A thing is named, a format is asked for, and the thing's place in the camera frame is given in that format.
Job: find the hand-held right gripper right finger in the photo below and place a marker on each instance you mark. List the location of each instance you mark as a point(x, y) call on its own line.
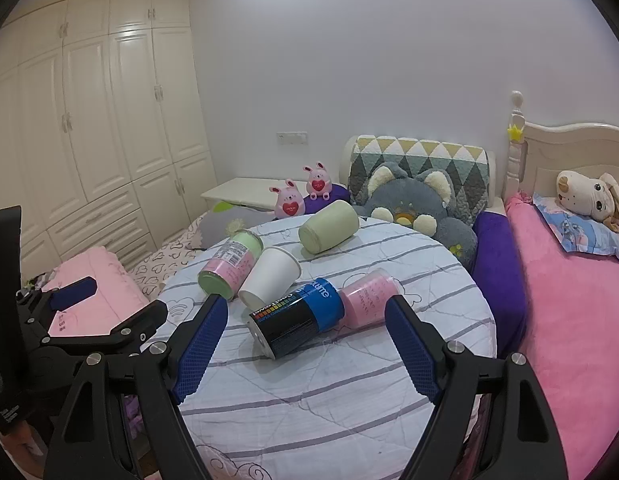
point(412, 350)

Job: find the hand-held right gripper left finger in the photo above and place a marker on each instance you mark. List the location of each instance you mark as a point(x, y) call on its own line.
point(202, 345)

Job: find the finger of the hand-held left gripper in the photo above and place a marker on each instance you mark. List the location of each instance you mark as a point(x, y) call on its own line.
point(134, 327)
point(74, 292)

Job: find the black and blue cup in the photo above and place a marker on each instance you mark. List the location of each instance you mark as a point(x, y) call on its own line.
point(299, 317)

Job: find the pink plastic cup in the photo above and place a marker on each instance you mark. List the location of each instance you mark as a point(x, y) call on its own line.
point(369, 300)

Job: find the pink and green labelled cup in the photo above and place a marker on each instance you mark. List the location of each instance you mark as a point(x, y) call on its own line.
point(229, 267)

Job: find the white paper cup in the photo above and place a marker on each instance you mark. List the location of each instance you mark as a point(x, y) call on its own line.
point(269, 280)

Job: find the pale green ceramic cup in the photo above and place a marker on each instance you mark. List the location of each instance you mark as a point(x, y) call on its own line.
point(329, 227)

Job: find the pink folded blanket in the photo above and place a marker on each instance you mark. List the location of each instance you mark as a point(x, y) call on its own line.
point(99, 285)

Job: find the heart print bed sheet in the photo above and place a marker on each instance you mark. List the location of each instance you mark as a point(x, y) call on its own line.
point(159, 265)

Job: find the purple blanket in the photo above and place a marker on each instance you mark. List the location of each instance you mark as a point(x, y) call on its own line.
point(499, 270)

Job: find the grey floral pillow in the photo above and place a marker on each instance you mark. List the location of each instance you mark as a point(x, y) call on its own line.
point(239, 217)

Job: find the grey cat plush toy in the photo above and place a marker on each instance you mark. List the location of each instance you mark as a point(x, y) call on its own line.
point(404, 195)

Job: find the white bedside table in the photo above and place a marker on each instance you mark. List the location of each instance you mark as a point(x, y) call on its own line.
point(239, 191)

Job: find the pink fleece blanket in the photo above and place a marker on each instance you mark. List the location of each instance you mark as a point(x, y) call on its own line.
point(574, 320)

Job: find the pink bunny toy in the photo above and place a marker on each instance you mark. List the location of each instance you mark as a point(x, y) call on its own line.
point(288, 202)
point(318, 182)

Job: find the purple cushion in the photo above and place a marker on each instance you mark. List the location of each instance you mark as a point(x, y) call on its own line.
point(339, 195)

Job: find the cream wardrobe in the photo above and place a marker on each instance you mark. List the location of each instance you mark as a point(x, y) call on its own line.
point(89, 120)

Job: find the triangle patterned quilted cushion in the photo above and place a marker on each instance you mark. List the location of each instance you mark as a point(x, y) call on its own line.
point(459, 160)

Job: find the blue printed pillow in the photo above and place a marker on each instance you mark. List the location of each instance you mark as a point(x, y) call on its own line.
point(574, 232)

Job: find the white dog plush toy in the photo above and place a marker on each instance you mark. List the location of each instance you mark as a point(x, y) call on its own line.
point(584, 195)

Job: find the yellow star decoration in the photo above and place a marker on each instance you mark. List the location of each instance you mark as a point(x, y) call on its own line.
point(515, 132)

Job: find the cream bed headboard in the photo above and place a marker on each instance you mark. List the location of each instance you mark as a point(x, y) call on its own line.
point(569, 150)

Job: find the white wall socket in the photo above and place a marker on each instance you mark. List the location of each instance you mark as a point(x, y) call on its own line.
point(292, 138)

